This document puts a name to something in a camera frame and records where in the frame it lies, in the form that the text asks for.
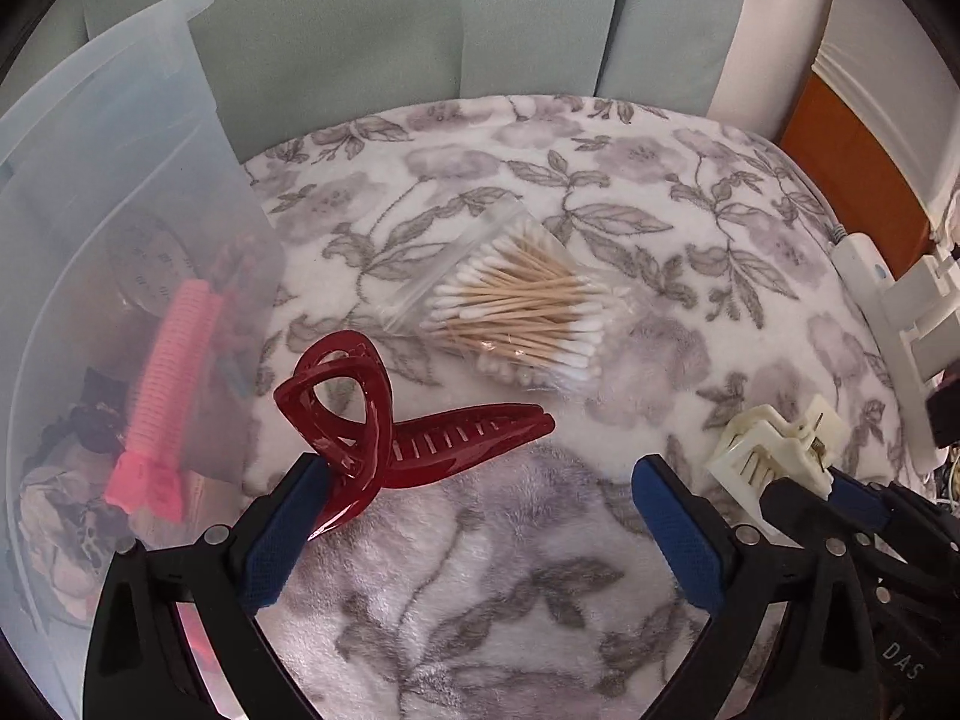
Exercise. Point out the dark red hair claw clip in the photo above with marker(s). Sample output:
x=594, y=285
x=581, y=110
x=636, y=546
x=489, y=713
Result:
x=450, y=442

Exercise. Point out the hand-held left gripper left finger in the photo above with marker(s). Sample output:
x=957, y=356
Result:
x=281, y=540

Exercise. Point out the bag of cotton swabs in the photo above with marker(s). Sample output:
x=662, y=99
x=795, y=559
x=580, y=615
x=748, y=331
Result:
x=517, y=307

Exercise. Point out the pale green curtain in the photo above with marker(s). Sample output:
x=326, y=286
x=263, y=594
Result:
x=375, y=15

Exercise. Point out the clear plastic container blue latches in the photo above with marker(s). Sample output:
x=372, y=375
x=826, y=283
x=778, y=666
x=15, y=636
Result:
x=97, y=165

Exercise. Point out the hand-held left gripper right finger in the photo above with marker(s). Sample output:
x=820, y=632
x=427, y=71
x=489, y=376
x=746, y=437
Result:
x=682, y=532

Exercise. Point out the round dotted grey item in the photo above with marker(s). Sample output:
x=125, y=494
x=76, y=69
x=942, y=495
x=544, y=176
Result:
x=154, y=266

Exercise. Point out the leopard print scrunchie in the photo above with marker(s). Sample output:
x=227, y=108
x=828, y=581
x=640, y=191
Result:
x=71, y=514

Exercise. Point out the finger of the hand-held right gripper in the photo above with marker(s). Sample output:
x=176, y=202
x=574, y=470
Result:
x=862, y=501
x=795, y=506

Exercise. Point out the white power strip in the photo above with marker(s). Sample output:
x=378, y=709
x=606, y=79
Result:
x=862, y=262

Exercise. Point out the floral grey white blanket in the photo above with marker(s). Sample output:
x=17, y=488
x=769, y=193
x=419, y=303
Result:
x=487, y=540

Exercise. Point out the pink hair roller clip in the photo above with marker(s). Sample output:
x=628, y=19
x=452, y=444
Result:
x=169, y=397

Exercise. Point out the white hair claw clip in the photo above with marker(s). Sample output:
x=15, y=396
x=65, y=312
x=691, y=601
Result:
x=757, y=450

